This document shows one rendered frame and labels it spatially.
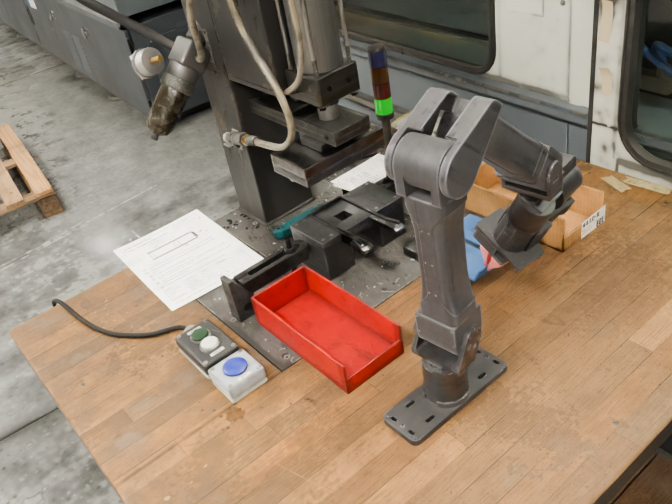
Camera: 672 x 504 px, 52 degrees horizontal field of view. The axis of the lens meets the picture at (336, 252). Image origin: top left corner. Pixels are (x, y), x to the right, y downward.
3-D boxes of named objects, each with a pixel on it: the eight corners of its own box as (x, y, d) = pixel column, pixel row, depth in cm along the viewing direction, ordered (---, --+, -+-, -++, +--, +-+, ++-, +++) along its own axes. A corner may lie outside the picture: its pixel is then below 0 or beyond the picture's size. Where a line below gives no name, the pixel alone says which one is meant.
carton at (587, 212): (563, 256, 124) (564, 220, 120) (459, 211, 141) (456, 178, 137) (604, 224, 130) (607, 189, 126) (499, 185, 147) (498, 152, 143)
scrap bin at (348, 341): (348, 394, 105) (342, 367, 101) (257, 323, 122) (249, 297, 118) (404, 352, 110) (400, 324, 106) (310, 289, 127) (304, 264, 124)
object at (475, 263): (480, 285, 117) (480, 271, 115) (418, 251, 128) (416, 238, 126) (508, 265, 120) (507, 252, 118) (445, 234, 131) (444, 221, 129)
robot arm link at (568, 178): (539, 182, 113) (537, 117, 105) (589, 195, 107) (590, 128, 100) (500, 220, 107) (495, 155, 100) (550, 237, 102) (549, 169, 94)
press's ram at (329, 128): (314, 204, 117) (278, 33, 100) (234, 162, 135) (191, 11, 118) (390, 161, 125) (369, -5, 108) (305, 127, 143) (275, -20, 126)
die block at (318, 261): (330, 281, 128) (323, 248, 124) (298, 261, 135) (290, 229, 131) (406, 232, 137) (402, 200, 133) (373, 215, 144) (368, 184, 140)
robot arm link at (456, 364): (429, 299, 99) (404, 321, 96) (481, 321, 93) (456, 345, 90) (432, 331, 102) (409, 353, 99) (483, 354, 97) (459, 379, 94)
